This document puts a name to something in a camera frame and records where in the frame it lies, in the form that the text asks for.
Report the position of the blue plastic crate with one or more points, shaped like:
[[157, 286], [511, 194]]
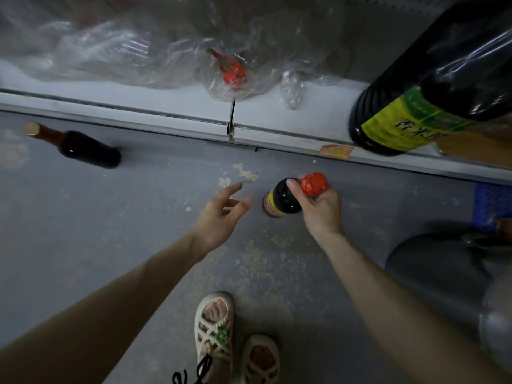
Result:
[[492, 204]]

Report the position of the slim soy bottle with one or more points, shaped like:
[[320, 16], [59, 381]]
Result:
[[280, 200]]

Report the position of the person's left hand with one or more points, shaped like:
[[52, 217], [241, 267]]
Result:
[[216, 224]]

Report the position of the brown cardboard piece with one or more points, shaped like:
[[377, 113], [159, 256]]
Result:
[[476, 146]]

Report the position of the small yellow paper tag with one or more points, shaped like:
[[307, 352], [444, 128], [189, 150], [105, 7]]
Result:
[[336, 151]]

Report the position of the person's right forearm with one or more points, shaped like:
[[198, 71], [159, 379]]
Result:
[[424, 320]]

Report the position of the pack of clear empty bottles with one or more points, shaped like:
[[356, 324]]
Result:
[[160, 40]]

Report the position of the person's left beige sandal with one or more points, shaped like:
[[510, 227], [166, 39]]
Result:
[[214, 332]]

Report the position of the person's right hand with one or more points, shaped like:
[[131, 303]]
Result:
[[324, 216]]

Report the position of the brown-cap small soy bottle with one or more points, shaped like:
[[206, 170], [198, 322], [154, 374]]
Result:
[[80, 145]]

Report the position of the person's left forearm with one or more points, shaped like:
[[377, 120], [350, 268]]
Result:
[[88, 328]]

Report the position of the grey floor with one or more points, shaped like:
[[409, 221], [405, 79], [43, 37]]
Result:
[[80, 236]]

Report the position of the white metal store shelving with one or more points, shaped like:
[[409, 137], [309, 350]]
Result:
[[160, 104]]

